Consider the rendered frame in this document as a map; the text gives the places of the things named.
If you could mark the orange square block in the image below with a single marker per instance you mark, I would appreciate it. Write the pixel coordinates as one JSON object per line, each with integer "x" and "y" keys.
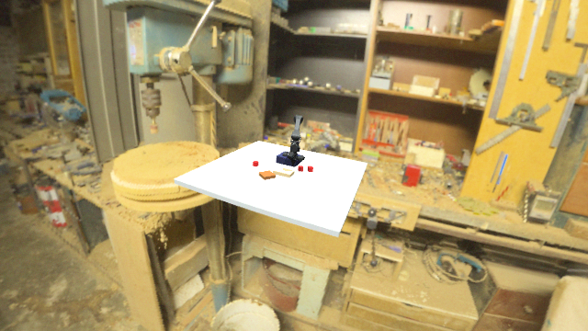
{"x": 265, "y": 175}

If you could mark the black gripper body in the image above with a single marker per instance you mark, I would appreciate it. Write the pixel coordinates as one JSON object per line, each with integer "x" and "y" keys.
{"x": 301, "y": 157}

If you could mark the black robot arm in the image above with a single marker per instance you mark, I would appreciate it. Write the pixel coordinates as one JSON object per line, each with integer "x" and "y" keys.
{"x": 295, "y": 136}

